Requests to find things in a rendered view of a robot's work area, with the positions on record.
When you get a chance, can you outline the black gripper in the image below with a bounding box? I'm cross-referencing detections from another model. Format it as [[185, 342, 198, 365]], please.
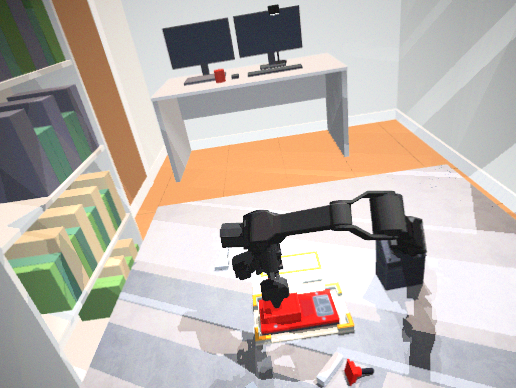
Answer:
[[256, 244, 290, 308]]

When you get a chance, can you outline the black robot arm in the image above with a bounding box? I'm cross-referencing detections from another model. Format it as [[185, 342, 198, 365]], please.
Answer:
[[219, 190, 427, 280]]

